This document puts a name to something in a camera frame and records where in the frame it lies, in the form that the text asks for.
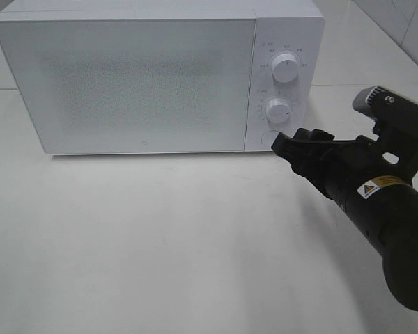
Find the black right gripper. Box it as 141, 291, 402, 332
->
270, 93, 418, 209

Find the white round door button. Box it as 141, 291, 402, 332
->
261, 130, 279, 150

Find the white microwave door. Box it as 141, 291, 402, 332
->
0, 19, 255, 155

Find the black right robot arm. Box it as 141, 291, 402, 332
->
272, 86, 418, 312

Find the white microwave oven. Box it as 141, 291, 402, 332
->
0, 1, 325, 154

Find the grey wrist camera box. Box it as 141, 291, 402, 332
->
352, 86, 387, 121

